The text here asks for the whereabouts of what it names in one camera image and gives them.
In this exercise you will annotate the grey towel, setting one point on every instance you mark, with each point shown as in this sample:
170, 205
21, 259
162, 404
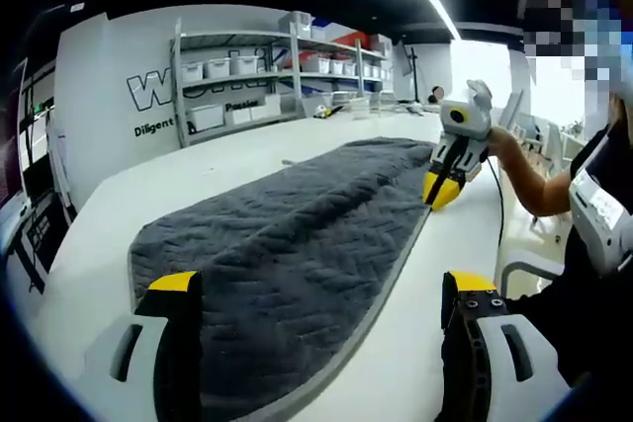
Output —
297, 244

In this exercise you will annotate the person's right hand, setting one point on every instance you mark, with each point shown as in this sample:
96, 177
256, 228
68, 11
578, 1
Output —
502, 143

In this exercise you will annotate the person operator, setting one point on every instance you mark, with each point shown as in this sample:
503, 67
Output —
544, 323

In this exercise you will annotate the black monitor on stand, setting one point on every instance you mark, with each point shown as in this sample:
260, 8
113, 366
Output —
410, 61

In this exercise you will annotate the white office chair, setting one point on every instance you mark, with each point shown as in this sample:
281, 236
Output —
524, 264
553, 145

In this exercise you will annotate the stack of clear containers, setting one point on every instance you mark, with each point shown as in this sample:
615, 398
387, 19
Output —
358, 106

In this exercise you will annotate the idle hand-held gripper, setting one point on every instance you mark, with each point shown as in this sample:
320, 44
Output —
324, 110

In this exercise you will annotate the white chest-worn device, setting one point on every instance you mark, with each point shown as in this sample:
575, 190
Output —
598, 209

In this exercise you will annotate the grey metal shelf rack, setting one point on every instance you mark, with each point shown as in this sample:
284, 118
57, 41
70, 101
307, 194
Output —
341, 46
237, 36

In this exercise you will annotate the black equipment cart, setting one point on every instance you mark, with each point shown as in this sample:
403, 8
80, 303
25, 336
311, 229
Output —
37, 224

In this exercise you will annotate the clear plastic storage bin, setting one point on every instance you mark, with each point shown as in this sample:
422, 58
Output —
296, 24

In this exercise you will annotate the group of white storage boxes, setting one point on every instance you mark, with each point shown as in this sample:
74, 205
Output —
217, 67

